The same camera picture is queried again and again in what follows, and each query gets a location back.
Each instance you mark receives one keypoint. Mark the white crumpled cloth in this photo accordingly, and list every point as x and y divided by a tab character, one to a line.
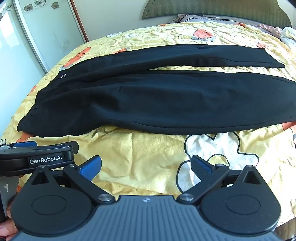
289	37

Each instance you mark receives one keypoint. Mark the green padded headboard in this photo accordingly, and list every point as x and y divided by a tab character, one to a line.
208	8

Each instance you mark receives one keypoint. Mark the yellow printed blanket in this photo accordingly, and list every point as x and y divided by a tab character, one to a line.
138	162

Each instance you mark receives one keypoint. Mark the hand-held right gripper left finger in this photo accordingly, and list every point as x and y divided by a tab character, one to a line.
90	168

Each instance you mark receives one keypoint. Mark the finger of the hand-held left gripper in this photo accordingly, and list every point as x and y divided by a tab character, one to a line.
57	146
25	144

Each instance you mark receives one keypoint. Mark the person's left hand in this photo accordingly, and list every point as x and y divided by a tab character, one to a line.
6	228

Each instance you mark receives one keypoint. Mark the black pants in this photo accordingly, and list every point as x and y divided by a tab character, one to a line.
161	99

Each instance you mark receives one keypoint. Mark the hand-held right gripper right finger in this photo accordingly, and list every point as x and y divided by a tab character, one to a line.
200	167

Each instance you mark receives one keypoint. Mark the white flower-print wardrobe door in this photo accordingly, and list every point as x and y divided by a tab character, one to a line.
50	30
16	60

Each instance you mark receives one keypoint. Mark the printed pillow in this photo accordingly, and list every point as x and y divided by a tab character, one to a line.
203	18

